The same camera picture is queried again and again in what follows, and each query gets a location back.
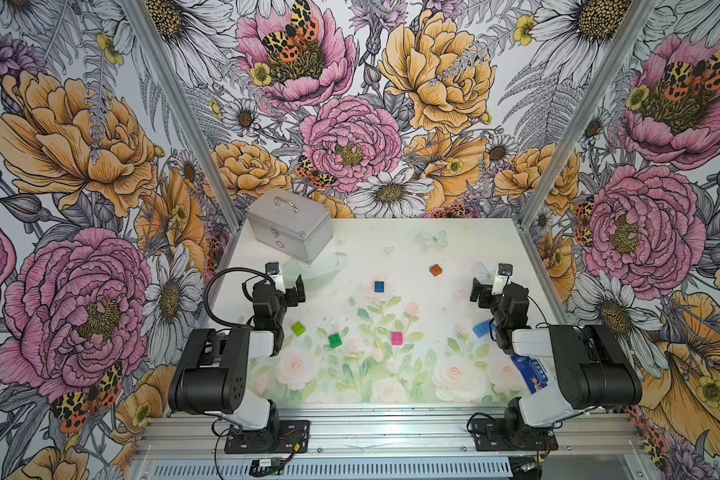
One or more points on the aluminium rail frame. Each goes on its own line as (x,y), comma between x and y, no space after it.
(373,430)

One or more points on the silver metal box with handle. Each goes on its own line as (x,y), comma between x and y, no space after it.
(295,225)

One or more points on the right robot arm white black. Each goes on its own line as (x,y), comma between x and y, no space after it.
(590,370)

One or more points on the light blue lego brick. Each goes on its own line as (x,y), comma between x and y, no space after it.
(483,329)

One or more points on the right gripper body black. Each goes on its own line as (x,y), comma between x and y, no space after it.
(485,294)

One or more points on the lime green lego brick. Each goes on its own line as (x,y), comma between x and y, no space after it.
(298,329)

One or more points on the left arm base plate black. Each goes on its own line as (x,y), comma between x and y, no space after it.
(276,440)

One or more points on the small green circuit board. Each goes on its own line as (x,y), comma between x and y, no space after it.
(260,465)

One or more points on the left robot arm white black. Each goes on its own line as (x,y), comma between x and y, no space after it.
(211,376)

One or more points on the orange brown lego brick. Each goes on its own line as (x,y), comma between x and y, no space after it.
(435,270)

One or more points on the blue card packet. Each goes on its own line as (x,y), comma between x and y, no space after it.
(533,372)

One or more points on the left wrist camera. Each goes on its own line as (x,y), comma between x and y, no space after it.
(273,270)

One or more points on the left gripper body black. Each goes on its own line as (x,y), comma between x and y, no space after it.
(291,293)

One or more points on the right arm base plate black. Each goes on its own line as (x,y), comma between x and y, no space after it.
(499,435)

